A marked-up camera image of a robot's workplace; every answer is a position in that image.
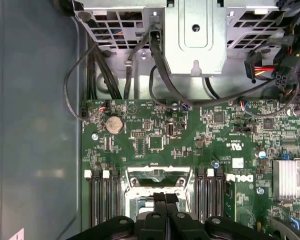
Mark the black PC case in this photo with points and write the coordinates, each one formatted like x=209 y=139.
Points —
x=35 y=125

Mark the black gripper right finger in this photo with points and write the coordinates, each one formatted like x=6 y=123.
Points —
x=172 y=205

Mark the white sticker label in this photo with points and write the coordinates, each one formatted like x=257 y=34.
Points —
x=20 y=235

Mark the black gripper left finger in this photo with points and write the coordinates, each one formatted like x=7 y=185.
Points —
x=160 y=205

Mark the RAM slot white latches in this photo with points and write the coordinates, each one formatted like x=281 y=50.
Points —
x=106 y=195
x=210 y=195
x=88 y=195

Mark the silver CPU plate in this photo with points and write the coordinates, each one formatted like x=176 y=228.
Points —
x=145 y=206

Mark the round coin battery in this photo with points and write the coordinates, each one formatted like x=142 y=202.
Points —
x=114 y=124

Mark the green RAM stick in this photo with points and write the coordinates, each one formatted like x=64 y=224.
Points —
x=230 y=200

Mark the metal socket cover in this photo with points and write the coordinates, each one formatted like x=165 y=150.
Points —
x=140 y=171

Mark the grey metal drive cage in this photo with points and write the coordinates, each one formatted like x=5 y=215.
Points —
x=195 y=45

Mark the silver finned heat sink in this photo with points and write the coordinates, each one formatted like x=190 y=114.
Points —
x=290 y=180

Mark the RAM slot black latches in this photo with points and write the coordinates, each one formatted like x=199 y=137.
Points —
x=219 y=195
x=115 y=195
x=201 y=195
x=96 y=195

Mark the green motherboard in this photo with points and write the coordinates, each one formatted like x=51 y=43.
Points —
x=190 y=140

